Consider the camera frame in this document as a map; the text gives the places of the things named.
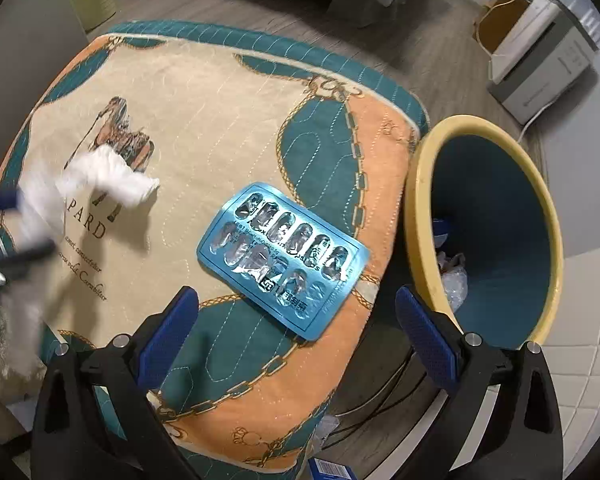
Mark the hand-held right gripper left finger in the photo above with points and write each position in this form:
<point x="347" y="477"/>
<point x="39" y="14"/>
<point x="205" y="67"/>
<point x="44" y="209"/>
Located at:
<point x="167" y="340"/>

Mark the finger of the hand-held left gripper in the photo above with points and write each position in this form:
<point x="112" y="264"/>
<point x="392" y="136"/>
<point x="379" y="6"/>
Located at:
<point x="27" y="252"/>
<point x="2" y="200"/>

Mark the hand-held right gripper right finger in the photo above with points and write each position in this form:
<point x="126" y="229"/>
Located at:
<point x="425" y="340"/>

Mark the white tissue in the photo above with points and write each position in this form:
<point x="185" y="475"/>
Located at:
<point x="115" y="175"/>

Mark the yellow and teal waste bin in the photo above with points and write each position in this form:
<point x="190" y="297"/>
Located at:
<point x="500" y="220"/>

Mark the blue blister pack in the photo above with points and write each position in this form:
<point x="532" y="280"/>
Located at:
<point x="285" y="260"/>

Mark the clear plastic wrapper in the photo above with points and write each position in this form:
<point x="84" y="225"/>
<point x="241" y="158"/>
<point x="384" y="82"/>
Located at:
<point x="452" y="280"/>

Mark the blue cardboard box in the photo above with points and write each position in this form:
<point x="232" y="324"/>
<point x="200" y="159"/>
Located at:
<point x="330" y="471"/>

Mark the teal and orange quilted cushion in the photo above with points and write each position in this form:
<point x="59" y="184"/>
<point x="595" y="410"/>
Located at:
<point x="205" y="135"/>

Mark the pale green bin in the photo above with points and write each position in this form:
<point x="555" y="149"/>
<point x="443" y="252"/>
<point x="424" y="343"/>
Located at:
<point x="95" y="5"/>

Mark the white and grey appliance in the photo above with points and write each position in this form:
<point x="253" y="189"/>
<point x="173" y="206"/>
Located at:
<point x="545" y="60"/>

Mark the brown cardboard box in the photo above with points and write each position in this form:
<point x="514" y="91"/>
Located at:
<point x="500" y="20"/>

